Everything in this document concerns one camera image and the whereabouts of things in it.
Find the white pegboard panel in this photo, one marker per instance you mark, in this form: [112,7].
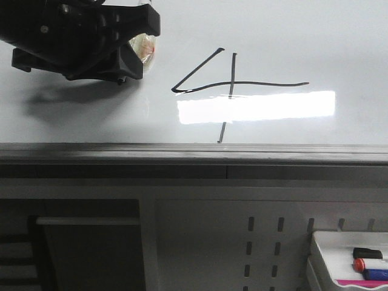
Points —
[248,245]

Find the white whiteboard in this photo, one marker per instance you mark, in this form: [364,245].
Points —
[252,72]

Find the dark panel with white bar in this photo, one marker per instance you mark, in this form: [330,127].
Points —
[93,244]

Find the grey whiteboard frame rail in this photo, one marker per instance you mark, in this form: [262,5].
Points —
[194,161]

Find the white plastic storage tray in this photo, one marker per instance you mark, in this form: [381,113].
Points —
[331,258]

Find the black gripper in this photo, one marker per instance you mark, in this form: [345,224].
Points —
[66,37]

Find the pink item in tray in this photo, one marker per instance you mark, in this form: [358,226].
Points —
[362,283]

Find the blue marker in tray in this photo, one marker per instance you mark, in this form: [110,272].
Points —
[375,274]

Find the white black-tipped whiteboard marker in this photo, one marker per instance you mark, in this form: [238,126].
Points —
[144,46]

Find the red-capped marker in tray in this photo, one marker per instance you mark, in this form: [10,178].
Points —
[362,264]

